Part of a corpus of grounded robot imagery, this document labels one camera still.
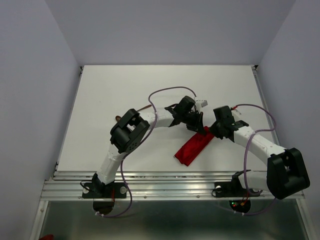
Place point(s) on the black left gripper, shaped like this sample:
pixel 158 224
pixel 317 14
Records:
pixel 197 126

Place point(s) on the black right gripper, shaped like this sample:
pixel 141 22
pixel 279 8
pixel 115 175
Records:
pixel 215 132

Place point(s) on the red cloth napkin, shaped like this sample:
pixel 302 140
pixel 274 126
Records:
pixel 193 147

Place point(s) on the dark wooden fork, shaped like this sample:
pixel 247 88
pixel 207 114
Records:
pixel 144 108

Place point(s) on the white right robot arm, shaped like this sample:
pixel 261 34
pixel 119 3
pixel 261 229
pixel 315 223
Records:
pixel 285 174

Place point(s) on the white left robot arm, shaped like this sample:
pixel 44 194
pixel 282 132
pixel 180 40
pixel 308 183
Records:
pixel 128 133

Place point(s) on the red object bottom left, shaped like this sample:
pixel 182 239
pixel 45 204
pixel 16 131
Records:
pixel 47 237

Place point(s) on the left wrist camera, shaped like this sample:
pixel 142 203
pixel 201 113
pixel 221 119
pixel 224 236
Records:
pixel 200 103

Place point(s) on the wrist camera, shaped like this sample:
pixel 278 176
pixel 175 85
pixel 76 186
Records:
pixel 200 103
pixel 236 111

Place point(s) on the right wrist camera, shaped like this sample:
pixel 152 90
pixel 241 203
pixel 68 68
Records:
pixel 236 111

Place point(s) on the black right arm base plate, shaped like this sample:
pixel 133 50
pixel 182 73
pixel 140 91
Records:
pixel 228 189

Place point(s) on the aluminium right side rail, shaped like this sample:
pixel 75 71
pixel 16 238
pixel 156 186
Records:
pixel 268 123

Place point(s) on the aluminium rail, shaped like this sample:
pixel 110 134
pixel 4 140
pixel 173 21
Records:
pixel 66 120
pixel 268 123

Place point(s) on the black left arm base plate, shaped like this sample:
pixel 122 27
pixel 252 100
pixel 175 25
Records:
pixel 114 190

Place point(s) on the aluminium left side rail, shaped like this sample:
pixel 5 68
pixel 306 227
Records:
pixel 66 120

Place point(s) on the aluminium front rail frame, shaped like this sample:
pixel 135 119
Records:
pixel 145 186

